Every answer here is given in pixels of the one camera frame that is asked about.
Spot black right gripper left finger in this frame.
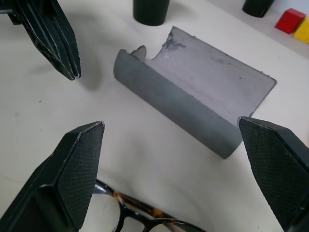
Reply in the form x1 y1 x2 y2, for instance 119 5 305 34
0 120 106 232

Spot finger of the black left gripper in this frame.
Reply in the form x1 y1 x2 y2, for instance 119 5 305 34
47 0 82 81
14 0 74 81

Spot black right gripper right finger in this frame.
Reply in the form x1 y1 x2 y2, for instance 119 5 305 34
237 116 309 232

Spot tortoiseshell glasses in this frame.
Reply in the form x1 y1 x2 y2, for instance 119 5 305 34
90 179 206 232

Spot black cup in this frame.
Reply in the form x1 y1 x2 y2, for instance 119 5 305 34
242 0 275 18
133 0 171 27

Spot grey glasses case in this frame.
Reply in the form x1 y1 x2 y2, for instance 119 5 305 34
112 26 277 160

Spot yellow wooden block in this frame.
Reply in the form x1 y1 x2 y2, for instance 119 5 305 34
293 16 309 44

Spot red wooden block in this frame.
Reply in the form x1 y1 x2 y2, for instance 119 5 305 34
274 8 307 35

